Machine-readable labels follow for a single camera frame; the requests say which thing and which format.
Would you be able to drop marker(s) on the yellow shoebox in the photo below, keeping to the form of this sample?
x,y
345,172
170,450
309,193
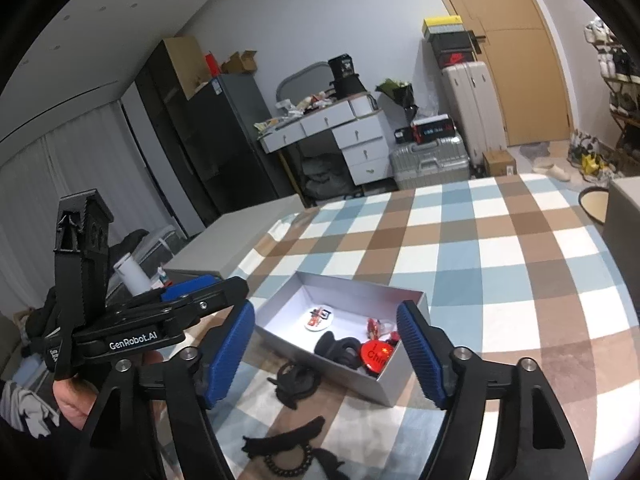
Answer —
x,y
442,26

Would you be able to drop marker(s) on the black wrapped flower bouquet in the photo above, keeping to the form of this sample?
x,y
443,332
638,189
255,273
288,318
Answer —
x,y
400,95

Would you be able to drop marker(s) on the white desk with drawers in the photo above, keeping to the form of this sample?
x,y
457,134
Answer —
x,y
360,145

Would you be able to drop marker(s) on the beige slippers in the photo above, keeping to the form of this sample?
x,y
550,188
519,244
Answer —
x,y
552,170

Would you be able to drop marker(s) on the clutter on desk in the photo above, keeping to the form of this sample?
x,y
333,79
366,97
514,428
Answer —
x,y
295,112

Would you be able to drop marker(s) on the white cylinder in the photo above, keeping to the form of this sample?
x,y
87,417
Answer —
x,y
131,275

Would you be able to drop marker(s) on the red packet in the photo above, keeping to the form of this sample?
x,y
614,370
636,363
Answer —
x,y
212,65

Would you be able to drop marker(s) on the wooden door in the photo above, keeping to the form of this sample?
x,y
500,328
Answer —
x,y
520,60

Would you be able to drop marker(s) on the dark wardrobe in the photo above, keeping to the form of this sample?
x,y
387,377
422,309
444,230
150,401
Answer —
x,y
167,150

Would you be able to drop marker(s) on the brown cardboard box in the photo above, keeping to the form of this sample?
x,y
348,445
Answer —
x,y
499,163

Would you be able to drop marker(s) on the white suitcase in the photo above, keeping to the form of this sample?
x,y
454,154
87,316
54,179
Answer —
x,y
475,110

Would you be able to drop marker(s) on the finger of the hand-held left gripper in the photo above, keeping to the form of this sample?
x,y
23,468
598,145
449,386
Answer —
x,y
190,286
225,292

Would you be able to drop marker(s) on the round dark tray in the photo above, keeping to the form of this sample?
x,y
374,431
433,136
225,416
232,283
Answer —
x,y
592,202

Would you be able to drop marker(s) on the red heart badge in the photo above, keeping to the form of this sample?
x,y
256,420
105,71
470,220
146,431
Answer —
x,y
376,357

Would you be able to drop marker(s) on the person's left hand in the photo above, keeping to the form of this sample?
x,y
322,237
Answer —
x,y
72,402

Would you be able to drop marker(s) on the open cardboard box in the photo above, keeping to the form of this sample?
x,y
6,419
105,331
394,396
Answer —
x,y
240,62

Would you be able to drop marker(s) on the black round hair clip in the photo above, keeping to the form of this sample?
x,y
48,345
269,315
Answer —
x,y
337,350

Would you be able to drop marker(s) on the grey clothes under desk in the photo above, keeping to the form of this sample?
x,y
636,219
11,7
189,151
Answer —
x,y
325,177

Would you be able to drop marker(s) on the grey box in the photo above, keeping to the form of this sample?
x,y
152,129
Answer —
x,y
345,295

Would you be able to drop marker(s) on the checked tablecloth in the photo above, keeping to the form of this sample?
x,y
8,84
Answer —
x,y
500,260

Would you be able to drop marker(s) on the small door rug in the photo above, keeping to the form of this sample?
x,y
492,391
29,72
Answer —
x,y
535,149

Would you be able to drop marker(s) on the wooden shoe rack with shoes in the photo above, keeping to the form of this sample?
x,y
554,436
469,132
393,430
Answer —
x,y
617,65

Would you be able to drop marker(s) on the round pin badge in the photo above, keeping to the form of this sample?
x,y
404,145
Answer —
x,y
319,318

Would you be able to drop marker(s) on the black box with red stripe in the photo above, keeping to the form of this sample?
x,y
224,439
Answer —
x,y
434,130

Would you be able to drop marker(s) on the white curtain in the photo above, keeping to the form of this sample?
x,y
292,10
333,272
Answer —
x,y
60,175

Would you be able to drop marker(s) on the pile of shoes on floor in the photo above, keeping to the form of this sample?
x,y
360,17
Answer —
x,y
595,157

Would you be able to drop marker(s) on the grey arched chair back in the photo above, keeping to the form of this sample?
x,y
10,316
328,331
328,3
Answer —
x,y
300,77

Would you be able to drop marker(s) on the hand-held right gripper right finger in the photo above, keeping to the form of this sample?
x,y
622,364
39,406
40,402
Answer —
x,y
420,355

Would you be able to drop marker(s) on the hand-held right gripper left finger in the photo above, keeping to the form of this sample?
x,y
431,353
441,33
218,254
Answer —
x,y
227,355

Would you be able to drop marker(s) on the flat cardboard sheet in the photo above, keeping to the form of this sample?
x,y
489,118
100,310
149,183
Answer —
x,y
187,65

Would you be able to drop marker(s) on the red clear ornament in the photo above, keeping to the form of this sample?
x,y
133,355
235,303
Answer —
x,y
382,330

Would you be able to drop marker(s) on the dark fridge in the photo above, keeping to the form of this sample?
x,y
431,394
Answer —
x,y
230,145

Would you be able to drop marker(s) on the small black box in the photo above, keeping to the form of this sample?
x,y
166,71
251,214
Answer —
x,y
404,136

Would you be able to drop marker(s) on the silver suitcase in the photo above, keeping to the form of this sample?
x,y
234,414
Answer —
x,y
430,162

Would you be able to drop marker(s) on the black and red shoebox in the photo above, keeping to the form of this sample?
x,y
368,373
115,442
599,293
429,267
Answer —
x,y
452,58

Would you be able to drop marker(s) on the black bag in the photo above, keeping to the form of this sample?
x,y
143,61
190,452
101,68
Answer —
x,y
347,77

